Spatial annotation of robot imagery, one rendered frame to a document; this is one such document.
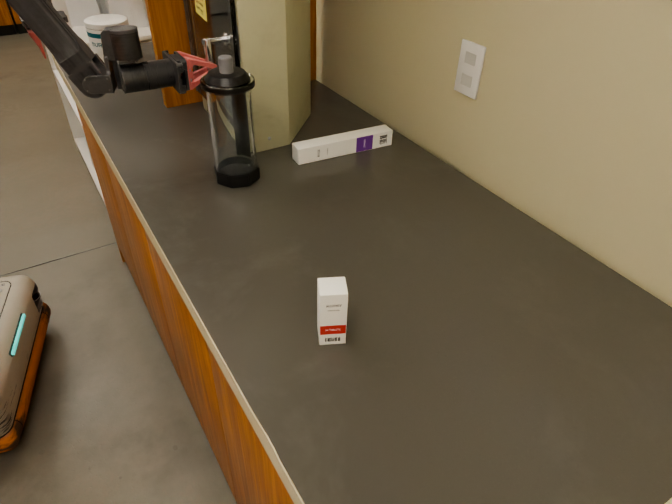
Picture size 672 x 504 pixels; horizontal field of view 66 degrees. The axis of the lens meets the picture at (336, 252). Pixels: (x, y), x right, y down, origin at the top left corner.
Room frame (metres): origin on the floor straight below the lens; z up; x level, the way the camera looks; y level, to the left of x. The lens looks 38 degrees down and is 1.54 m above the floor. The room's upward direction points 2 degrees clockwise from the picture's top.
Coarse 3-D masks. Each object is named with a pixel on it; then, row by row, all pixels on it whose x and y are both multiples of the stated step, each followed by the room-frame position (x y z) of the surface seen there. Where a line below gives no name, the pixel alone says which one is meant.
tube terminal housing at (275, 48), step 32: (256, 0) 1.16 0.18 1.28; (288, 0) 1.22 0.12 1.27; (256, 32) 1.16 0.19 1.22; (288, 32) 1.22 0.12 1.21; (256, 64) 1.16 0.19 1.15; (288, 64) 1.21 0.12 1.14; (256, 96) 1.16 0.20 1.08; (288, 96) 1.20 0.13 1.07; (256, 128) 1.15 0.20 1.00; (288, 128) 1.20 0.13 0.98
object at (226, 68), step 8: (224, 56) 1.03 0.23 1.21; (224, 64) 1.02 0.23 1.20; (232, 64) 1.03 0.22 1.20; (208, 72) 1.02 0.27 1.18; (216, 72) 1.02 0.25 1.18; (224, 72) 1.02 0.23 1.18; (232, 72) 1.02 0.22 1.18; (240, 72) 1.03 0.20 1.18; (208, 80) 1.00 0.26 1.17; (216, 80) 0.99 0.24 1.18; (224, 80) 0.99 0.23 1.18; (232, 80) 1.00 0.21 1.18; (240, 80) 1.00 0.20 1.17; (248, 80) 1.02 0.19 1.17
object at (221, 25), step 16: (192, 0) 1.35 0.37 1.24; (208, 0) 1.25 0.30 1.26; (224, 0) 1.16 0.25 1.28; (192, 16) 1.36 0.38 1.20; (208, 16) 1.26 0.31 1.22; (224, 16) 1.17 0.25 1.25; (192, 32) 1.38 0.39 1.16; (208, 32) 1.27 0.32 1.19; (224, 32) 1.18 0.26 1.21; (224, 48) 1.19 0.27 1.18
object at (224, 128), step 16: (208, 96) 1.00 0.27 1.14; (224, 96) 0.98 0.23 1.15; (240, 96) 1.00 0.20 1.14; (208, 112) 1.01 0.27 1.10; (224, 112) 0.98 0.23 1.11; (240, 112) 0.99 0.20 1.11; (224, 128) 0.98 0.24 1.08; (240, 128) 0.99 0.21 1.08; (224, 144) 0.99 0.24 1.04; (240, 144) 0.99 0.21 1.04; (224, 160) 0.99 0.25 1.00; (240, 160) 0.99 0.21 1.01; (256, 160) 1.03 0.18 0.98
